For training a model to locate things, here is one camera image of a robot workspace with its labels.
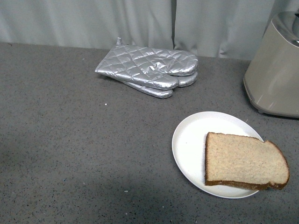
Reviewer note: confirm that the upper silver oven mitt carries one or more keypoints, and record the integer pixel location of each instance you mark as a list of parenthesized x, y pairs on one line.
[(161, 69)]

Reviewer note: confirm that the grey-white curtain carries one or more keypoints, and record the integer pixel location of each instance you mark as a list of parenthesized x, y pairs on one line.
[(214, 28)]

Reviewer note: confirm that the cream two-slot toaster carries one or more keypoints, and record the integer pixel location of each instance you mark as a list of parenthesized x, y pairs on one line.
[(272, 78)]

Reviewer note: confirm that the silver oven mitt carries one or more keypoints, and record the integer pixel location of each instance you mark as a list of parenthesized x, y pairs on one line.
[(161, 69), (158, 92)]

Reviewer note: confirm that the white round plate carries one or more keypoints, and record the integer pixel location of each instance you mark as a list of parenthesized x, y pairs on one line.
[(188, 147)]

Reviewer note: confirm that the brown bread slice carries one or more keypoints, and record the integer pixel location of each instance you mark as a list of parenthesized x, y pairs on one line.
[(244, 162)]

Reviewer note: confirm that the lower silver oven mitt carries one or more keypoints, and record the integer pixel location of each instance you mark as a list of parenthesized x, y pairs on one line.
[(158, 92)]

